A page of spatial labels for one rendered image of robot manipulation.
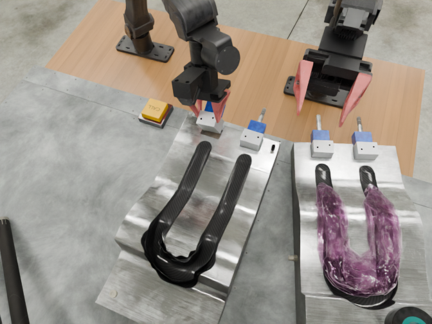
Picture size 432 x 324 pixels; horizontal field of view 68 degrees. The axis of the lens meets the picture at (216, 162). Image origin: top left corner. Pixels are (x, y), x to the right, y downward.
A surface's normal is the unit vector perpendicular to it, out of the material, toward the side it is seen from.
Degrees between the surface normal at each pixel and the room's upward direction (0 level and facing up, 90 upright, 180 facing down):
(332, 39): 3
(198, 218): 28
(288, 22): 1
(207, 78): 70
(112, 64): 0
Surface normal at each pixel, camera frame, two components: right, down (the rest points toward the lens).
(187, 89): -0.42, 0.60
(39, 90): -0.05, -0.46
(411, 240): -0.07, -0.23
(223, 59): 0.53, 0.52
